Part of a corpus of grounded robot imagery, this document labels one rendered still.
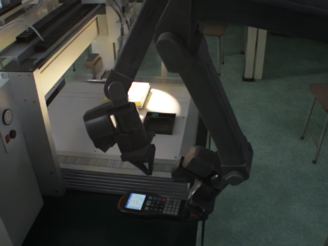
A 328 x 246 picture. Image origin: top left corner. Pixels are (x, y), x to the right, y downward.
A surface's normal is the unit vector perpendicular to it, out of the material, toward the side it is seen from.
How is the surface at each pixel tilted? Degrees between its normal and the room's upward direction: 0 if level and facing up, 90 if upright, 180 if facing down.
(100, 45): 90
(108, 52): 90
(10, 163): 90
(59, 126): 0
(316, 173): 0
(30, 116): 90
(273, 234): 0
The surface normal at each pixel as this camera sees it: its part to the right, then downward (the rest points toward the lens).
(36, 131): -0.14, 0.55
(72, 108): -0.01, -0.83
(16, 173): 0.99, 0.07
